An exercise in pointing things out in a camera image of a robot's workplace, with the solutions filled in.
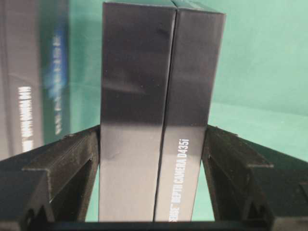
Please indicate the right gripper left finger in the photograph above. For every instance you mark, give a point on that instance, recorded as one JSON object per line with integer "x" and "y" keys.
{"x": 51, "y": 183}

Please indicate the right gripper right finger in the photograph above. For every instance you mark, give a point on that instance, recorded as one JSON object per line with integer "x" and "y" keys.
{"x": 248, "y": 181}

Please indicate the black RealSense box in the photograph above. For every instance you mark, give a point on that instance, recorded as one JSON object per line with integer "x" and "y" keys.
{"x": 34, "y": 74}
{"x": 159, "y": 62}

